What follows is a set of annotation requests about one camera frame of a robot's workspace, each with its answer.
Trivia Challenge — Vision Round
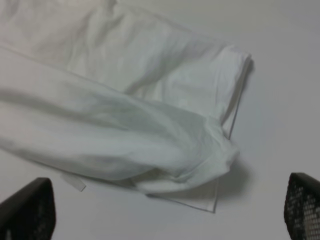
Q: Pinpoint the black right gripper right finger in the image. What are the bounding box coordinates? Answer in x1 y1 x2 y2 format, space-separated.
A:
283 172 320 240

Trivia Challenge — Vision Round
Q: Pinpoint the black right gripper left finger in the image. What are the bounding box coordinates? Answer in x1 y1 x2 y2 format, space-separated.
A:
0 177 56 240

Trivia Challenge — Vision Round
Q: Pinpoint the white short sleeve t-shirt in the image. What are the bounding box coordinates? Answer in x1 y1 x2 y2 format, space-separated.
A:
0 0 252 212

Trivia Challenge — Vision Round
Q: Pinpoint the white tape piece front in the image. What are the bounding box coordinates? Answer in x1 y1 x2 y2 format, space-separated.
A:
61 173 86 192

